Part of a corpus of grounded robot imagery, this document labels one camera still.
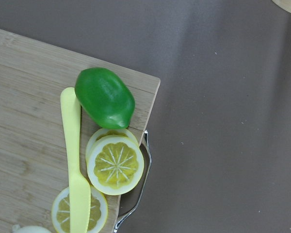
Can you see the white steamed bun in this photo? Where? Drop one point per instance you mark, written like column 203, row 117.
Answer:
column 29, row 229

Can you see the yellow plastic knife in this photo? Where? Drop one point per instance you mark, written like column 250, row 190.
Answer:
column 79, row 188

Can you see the bamboo cutting board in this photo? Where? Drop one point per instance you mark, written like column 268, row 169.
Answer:
column 33, row 167

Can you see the green lime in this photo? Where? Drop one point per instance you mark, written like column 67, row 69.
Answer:
column 105, row 98

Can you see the stacked lemon slices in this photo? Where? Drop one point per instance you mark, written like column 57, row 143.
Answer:
column 114, row 161

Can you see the lemon slice under knife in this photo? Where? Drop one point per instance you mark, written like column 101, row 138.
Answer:
column 60, row 213

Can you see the metal board handle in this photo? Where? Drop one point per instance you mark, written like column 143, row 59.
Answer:
column 129, row 202

